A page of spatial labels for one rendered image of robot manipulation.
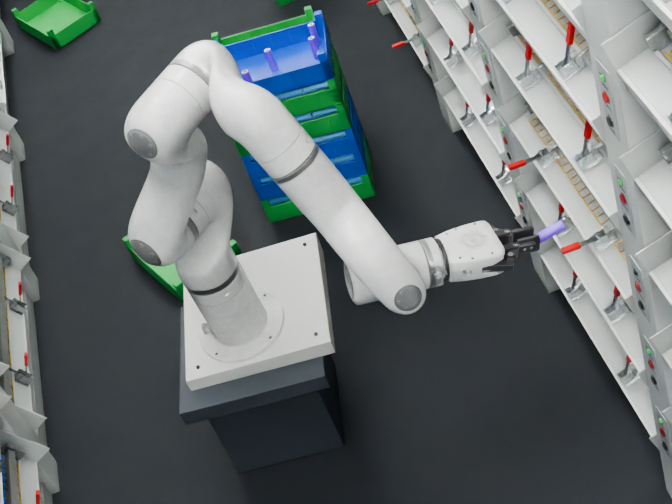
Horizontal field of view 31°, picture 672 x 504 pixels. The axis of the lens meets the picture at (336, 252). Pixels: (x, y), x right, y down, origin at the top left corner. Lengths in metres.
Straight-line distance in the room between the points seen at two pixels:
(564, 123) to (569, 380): 0.73
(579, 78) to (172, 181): 0.72
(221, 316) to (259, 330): 0.11
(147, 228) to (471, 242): 0.61
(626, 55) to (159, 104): 0.74
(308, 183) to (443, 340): 1.02
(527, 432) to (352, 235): 0.86
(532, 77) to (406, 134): 1.20
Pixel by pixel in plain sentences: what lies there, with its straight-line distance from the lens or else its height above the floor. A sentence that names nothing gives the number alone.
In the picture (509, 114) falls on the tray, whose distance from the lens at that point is 2.52.
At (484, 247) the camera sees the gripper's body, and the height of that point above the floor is 0.68.
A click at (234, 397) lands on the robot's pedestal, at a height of 0.28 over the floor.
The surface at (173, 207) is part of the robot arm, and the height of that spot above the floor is 0.78.
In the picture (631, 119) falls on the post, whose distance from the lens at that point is 1.71.
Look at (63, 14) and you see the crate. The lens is 4.71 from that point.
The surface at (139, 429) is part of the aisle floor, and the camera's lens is 2.98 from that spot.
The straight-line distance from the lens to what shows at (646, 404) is 2.47.
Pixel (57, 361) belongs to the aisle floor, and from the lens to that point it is 3.26.
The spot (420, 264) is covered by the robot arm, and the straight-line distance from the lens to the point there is 2.02.
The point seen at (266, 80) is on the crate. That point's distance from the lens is 3.04.
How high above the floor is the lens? 2.09
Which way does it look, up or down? 41 degrees down
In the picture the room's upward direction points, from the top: 22 degrees counter-clockwise
